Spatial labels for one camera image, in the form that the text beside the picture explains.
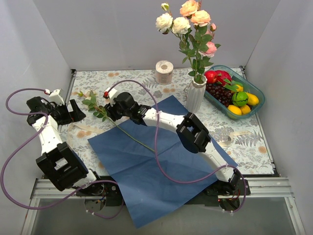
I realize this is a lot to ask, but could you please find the yellow lemon front right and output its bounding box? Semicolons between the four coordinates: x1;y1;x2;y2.
240;105;251;115

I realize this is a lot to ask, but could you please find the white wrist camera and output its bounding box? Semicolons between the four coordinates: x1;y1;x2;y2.
48;89;65;105
103;87;119;106

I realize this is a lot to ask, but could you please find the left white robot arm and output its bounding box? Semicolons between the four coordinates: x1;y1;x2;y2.
26;96;104;196

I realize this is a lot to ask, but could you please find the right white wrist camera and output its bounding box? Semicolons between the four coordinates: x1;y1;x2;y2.
103;87;119;106

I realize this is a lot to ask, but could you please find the teal plastic fruit container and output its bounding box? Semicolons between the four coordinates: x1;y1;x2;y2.
204;65;265;120

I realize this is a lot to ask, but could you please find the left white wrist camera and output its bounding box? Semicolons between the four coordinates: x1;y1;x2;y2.
48;89;65;105

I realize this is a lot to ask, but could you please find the blue wrapping paper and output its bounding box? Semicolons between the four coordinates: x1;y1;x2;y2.
87;94;238;229

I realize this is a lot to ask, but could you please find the pink rose flower stem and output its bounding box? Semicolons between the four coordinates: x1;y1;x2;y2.
77;90;155;152

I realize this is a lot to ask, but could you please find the floral patterned tablecloth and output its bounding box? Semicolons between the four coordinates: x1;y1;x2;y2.
68;69;276;176

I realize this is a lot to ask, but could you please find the purple cable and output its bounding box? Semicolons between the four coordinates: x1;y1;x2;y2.
104;80;247;212
0;88;125;219

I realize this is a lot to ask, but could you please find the red apple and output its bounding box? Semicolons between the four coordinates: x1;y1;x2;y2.
204;70;218;84

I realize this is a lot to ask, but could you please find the yellow lemon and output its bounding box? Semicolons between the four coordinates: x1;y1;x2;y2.
240;105;251;115
228;105;242;116
246;93;259;106

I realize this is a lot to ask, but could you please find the pink dragon fruit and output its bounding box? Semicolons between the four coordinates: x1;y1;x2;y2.
215;70;232;86

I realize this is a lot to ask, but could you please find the peach rose flower stem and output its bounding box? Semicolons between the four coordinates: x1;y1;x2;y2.
180;0;211;78

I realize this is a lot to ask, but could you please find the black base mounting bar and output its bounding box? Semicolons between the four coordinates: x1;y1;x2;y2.
76;179;251;210

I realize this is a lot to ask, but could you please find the purple grape bunch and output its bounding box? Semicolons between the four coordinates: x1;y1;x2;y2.
206;84;233;107

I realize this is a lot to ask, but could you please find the pink bud flower stem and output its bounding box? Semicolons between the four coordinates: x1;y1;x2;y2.
192;23;220;84

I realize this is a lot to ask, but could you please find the white ribbed ceramic vase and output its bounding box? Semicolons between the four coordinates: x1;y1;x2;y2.
185;75;206;113

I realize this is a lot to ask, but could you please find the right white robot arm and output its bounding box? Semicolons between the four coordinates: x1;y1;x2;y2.
104;88;241;195

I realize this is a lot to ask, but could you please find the toilet paper roll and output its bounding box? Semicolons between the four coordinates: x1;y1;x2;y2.
155;60;174;85

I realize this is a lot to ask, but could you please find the yellow lemon front left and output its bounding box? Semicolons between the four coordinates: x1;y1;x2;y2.
228;105;242;116

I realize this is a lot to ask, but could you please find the yellow fruit under leaves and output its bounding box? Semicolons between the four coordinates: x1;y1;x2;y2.
232;84;244;93

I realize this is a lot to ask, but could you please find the green round fruit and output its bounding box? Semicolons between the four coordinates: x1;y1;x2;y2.
232;92;248;107

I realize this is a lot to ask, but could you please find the white rose flower stem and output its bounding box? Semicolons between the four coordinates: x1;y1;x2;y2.
155;2;203;83

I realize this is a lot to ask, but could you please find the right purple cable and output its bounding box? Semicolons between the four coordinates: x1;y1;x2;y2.
104;80;247;212

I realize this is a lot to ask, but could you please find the beige ribbon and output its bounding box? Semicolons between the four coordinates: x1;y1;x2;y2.
61;123;104;155

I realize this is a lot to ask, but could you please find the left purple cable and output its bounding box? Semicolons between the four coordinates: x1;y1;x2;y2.
0;88;125;219

